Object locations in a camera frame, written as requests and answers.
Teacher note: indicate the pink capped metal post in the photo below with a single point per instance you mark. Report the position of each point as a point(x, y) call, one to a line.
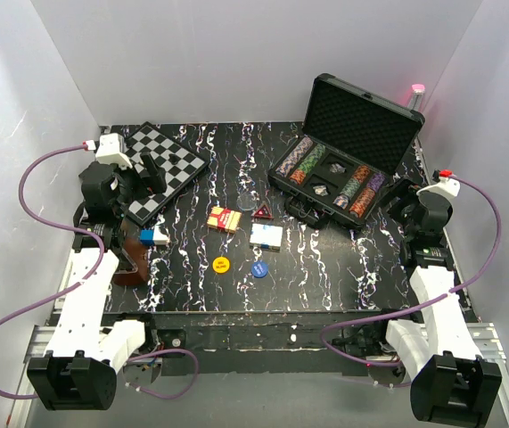
point(416, 97)

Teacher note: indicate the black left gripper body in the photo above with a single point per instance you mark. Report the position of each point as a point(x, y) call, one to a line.
point(128, 193)

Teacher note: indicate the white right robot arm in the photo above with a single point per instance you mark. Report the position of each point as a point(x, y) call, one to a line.
point(451, 382)

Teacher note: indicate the orange black chip stack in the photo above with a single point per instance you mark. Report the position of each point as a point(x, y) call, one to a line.
point(362, 203)

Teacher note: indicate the blue white card deck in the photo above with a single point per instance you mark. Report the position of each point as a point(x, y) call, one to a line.
point(266, 237)

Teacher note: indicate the blue small blind button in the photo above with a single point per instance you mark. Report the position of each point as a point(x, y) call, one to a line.
point(259, 269)

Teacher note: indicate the aluminium front rail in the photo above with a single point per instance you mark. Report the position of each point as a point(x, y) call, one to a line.
point(265, 343)

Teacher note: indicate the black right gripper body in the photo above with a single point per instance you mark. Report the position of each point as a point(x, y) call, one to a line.
point(402, 209)

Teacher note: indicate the orange chip stack right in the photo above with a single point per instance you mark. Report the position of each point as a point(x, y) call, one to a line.
point(361, 173)

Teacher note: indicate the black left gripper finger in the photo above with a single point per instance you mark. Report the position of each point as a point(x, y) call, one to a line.
point(155, 175)
point(138, 184)

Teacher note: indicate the black poker chip case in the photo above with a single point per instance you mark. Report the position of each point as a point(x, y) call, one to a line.
point(357, 128)

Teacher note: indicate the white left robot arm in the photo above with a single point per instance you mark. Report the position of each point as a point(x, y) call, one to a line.
point(78, 370)

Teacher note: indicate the orange chip stack left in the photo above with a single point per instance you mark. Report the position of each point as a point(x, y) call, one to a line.
point(298, 176)

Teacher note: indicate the green grey chip stack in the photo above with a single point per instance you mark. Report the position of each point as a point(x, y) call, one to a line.
point(351, 187)

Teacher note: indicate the blue grey chip stack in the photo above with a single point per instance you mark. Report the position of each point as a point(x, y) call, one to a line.
point(341, 201)

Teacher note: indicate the clear round dealer button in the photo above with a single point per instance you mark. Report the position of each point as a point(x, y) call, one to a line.
point(247, 201)

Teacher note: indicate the red yellow card deck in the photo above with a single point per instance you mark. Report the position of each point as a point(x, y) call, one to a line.
point(224, 219)

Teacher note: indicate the blue white flat card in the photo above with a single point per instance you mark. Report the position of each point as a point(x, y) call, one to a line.
point(154, 236)

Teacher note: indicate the purple chip stack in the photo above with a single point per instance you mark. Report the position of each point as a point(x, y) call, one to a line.
point(376, 182)

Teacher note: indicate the yellow big blind button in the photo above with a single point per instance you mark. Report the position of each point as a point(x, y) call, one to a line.
point(221, 265)

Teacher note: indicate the blue beige chip stack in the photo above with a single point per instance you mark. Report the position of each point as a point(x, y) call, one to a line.
point(296, 154)

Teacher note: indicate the black silver chess board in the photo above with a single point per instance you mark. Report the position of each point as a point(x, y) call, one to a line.
point(148, 138)

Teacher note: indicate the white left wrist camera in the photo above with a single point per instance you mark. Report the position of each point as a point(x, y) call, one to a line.
point(111, 150)

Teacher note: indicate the red black triangle all-in button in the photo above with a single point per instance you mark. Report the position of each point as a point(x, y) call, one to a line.
point(262, 211)

